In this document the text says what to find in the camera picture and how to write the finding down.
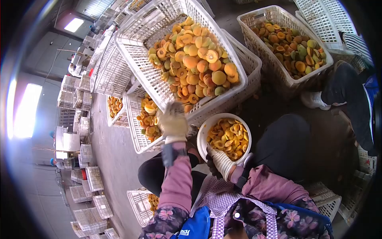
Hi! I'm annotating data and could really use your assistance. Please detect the person's left hand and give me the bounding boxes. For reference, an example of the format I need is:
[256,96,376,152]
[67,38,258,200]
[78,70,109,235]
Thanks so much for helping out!
[157,102,190,144]

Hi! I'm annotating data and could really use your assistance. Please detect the person's right hand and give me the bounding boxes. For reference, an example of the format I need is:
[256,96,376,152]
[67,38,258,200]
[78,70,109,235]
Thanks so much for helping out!
[205,146,238,182]

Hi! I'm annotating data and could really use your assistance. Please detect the person's right thumb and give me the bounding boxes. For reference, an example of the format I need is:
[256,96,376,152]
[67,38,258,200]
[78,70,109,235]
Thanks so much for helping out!
[207,146,222,160]

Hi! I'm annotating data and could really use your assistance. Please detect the person's right fingers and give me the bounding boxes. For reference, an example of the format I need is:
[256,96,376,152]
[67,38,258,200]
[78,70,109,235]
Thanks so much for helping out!
[205,155,221,179]

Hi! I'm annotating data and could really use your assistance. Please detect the person's left fingers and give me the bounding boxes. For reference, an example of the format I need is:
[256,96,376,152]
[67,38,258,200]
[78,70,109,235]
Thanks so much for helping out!
[163,102,187,120]

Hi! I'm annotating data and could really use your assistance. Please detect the white round bowl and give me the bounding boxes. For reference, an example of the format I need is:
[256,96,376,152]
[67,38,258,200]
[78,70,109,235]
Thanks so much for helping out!
[197,113,252,166]

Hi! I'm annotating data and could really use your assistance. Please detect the pile of apricot halves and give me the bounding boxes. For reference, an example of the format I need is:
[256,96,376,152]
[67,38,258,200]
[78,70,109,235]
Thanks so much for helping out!
[108,96,123,118]
[137,94,163,143]
[148,194,160,214]
[207,118,249,161]

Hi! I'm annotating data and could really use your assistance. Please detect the heap of orange apricot halves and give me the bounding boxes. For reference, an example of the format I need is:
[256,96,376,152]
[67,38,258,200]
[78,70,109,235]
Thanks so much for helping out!
[148,16,241,113]

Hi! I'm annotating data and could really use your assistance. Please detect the small white plastic crate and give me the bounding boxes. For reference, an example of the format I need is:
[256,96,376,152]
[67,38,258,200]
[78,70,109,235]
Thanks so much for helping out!
[106,94,129,128]

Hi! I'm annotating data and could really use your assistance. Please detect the person's body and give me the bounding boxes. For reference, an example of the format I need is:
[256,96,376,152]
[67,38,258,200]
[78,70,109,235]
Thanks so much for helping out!
[139,176,335,239]

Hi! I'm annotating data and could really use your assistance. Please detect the large tilted white crate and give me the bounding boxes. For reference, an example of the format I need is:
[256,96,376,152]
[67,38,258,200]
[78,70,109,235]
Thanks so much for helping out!
[114,0,249,127]

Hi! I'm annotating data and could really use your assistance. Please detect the person's legs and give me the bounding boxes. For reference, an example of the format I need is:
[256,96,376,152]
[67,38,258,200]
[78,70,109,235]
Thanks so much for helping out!
[137,114,312,207]

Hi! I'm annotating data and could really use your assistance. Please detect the stacks of white crates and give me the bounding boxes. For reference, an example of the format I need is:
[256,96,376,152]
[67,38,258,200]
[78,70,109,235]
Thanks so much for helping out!
[56,0,156,141]

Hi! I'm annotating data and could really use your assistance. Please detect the row of white crates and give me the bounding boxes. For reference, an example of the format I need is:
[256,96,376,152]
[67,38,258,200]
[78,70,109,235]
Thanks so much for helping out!
[69,143,120,239]

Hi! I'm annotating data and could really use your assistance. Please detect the heap of greenish apricot halves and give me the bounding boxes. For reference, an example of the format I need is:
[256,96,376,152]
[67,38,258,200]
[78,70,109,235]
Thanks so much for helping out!
[252,21,327,80]

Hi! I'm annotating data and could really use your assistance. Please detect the bright window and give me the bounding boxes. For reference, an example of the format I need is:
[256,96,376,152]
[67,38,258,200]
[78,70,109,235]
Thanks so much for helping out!
[12,83,43,140]

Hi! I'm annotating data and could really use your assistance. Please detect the empty white plastic crate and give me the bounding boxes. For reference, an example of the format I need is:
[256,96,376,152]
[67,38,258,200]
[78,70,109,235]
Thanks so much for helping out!
[292,0,359,51]

